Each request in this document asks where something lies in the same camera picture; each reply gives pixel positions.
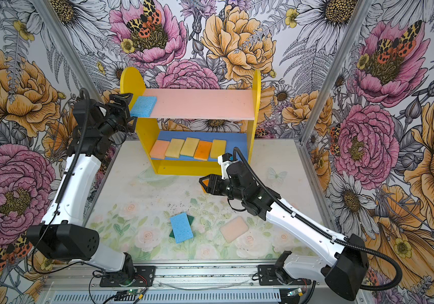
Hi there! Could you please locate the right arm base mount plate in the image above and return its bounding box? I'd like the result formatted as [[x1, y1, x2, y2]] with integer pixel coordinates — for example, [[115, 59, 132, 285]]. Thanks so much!
[[252, 264, 312, 286]]

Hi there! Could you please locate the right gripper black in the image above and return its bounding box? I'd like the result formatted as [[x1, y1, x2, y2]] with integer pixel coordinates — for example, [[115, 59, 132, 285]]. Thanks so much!
[[198, 173, 246, 201]]

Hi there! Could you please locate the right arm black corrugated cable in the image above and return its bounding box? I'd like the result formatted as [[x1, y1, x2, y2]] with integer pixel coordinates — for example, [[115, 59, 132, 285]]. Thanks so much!
[[233, 147, 403, 292]]

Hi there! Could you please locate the right aluminium corner post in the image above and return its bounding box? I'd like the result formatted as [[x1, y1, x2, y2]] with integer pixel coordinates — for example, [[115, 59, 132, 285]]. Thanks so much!
[[299, 0, 373, 146]]

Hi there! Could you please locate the yellow sponge with green back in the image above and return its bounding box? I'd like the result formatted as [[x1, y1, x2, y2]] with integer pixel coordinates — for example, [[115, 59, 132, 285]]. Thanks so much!
[[165, 138, 185, 158]]

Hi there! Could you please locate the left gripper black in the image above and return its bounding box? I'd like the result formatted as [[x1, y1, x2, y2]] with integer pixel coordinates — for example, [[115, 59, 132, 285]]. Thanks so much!
[[99, 93, 137, 137]]

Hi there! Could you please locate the orange sponge front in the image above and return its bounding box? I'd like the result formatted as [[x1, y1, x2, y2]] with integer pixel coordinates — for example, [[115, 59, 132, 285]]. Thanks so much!
[[194, 141, 212, 162]]

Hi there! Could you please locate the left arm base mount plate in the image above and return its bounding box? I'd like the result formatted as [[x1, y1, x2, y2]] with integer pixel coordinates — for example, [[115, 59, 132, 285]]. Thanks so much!
[[99, 265, 156, 288]]

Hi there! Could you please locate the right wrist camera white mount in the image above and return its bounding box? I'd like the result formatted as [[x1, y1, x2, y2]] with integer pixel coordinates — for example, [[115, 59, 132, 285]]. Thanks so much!
[[218, 153, 235, 180]]

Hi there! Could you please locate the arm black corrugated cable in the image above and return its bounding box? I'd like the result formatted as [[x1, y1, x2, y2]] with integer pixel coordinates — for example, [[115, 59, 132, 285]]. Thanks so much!
[[233, 147, 403, 292], [30, 88, 91, 274]]

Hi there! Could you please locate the aluminium corner post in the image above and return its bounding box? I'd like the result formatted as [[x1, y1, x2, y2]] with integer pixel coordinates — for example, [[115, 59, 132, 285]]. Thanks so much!
[[299, 0, 373, 146], [30, 0, 124, 147]]

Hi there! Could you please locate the pale pink sponge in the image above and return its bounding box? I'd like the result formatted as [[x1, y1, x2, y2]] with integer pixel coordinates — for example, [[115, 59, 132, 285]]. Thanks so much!
[[219, 216, 249, 243]]

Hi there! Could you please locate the small yellow sponge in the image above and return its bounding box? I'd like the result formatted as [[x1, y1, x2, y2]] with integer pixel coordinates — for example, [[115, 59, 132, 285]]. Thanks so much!
[[209, 139, 227, 159]]

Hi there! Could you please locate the pink orange sponge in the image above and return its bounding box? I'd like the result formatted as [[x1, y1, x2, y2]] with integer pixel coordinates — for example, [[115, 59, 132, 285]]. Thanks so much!
[[150, 139, 170, 160]]

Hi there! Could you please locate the green scouring pad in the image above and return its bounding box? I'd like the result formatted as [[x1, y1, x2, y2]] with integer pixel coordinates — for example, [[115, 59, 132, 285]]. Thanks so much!
[[169, 214, 194, 243]]

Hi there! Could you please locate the left aluminium corner post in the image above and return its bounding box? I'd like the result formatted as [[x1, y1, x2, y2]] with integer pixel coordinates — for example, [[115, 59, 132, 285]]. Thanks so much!
[[30, 0, 124, 147]]

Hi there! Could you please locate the blue cellulose sponge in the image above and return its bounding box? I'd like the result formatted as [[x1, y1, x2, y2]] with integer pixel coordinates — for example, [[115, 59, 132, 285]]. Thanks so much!
[[170, 213, 194, 244]]

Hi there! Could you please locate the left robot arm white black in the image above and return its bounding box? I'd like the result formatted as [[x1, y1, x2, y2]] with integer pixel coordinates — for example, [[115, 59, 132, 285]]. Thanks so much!
[[26, 89, 136, 286]]

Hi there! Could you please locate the large yellow sponge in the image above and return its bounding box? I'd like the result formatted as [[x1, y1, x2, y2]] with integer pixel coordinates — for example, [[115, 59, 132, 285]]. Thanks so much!
[[180, 138, 200, 158]]

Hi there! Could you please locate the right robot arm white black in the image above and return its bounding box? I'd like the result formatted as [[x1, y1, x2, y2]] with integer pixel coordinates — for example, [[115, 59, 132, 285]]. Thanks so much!
[[199, 162, 369, 301]]

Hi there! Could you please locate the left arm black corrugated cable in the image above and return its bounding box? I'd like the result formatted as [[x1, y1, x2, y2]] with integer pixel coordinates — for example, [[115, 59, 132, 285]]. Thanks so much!
[[30, 88, 91, 274]]

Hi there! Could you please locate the aluminium front rail frame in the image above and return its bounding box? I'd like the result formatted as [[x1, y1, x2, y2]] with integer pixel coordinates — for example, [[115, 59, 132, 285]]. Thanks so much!
[[37, 257, 346, 303]]

